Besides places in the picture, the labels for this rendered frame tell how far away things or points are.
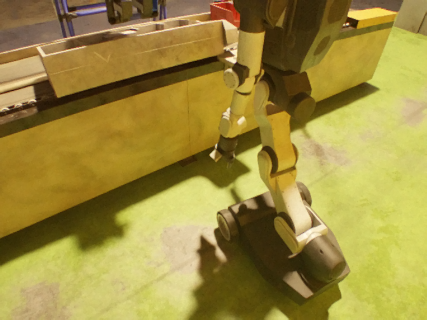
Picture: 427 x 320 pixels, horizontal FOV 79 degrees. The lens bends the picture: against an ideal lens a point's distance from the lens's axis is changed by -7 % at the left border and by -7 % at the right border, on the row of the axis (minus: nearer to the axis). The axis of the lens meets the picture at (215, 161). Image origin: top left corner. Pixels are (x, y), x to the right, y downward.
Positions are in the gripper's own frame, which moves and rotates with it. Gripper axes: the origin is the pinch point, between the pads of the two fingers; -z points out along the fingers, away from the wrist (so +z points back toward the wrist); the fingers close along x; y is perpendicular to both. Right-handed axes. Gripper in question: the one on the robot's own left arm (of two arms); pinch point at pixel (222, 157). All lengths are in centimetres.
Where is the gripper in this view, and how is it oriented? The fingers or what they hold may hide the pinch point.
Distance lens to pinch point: 142.8
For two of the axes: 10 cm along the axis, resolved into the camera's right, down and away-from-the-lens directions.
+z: 1.7, -6.1, -7.7
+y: -7.3, 4.5, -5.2
